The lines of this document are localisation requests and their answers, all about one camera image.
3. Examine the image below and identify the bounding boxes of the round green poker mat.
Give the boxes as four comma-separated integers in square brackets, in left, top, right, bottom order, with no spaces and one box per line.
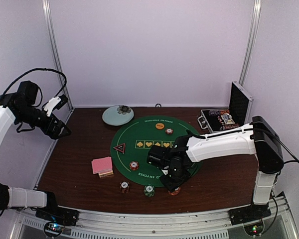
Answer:
[110,116,198,188]

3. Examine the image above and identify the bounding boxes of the green poker chip stack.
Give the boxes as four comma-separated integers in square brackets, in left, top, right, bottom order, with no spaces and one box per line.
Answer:
[144,184,155,197]

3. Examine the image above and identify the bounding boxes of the red chips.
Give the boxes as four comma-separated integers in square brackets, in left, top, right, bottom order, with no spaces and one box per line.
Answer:
[129,161,139,171]

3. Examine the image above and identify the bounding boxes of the small red chip stack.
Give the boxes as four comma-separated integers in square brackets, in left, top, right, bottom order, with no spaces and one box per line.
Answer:
[165,128,173,134]

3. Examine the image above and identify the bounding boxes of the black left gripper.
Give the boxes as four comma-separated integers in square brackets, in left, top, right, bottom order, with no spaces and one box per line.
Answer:
[17,105,71,139]

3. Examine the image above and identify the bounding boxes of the light blue flower plate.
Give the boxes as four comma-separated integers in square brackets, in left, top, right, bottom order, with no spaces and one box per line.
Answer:
[102,105,134,126]

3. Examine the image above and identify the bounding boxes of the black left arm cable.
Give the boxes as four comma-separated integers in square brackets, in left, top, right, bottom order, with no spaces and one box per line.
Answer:
[0,67,67,110]

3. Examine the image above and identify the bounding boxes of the black triangular dealer button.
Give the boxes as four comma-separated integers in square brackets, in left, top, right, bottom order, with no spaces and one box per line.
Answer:
[113,143,126,154]

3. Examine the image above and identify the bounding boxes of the orange big blind button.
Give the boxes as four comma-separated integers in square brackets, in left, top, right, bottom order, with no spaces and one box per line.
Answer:
[155,123,165,130]

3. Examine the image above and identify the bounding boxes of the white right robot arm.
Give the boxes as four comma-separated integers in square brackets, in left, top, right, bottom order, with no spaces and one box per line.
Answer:
[160,116,284,220]

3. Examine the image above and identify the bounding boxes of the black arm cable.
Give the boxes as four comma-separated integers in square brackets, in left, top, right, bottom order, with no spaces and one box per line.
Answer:
[0,67,67,110]
[251,126,299,167]

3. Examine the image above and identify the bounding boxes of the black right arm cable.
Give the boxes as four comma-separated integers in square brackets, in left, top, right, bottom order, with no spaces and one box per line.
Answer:
[251,126,299,167]

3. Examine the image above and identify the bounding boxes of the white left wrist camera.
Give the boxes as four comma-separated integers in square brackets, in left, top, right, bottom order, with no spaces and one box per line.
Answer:
[42,94,68,117]

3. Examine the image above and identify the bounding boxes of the aluminium front rail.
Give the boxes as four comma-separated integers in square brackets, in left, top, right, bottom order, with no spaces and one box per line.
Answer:
[14,191,299,239]

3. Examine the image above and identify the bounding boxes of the playing card box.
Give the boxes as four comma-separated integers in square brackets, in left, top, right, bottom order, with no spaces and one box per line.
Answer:
[98,171,114,178]

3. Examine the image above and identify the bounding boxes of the aluminium frame post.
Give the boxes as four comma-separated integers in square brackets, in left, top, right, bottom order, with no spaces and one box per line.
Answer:
[239,0,262,86]
[42,0,74,111]

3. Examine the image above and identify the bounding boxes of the left aluminium frame post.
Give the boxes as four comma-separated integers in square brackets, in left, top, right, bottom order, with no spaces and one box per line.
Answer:
[42,0,74,111]

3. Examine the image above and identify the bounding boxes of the red poker chip stack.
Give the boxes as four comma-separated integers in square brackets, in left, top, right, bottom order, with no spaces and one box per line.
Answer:
[168,187,181,196]

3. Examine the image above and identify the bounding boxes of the right aluminium frame post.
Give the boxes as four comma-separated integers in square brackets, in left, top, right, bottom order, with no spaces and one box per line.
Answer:
[239,0,262,86]

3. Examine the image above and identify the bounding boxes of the aluminium poker case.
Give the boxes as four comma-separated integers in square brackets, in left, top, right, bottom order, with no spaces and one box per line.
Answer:
[197,81,254,133]

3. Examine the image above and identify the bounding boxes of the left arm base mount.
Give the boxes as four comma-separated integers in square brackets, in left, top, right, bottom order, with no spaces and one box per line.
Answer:
[35,192,79,226]

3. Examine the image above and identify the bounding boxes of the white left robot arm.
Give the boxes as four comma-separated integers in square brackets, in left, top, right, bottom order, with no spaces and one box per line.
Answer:
[0,81,71,221]

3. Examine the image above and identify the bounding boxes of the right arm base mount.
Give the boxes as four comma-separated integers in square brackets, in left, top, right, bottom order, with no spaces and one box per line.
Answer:
[228,203,272,225]

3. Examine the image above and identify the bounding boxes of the red-backed playing card deck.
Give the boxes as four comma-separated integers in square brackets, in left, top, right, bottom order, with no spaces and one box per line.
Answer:
[91,157,113,174]

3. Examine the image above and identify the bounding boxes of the brown poker chip stack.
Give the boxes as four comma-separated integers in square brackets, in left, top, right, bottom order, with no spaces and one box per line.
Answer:
[120,181,130,194]

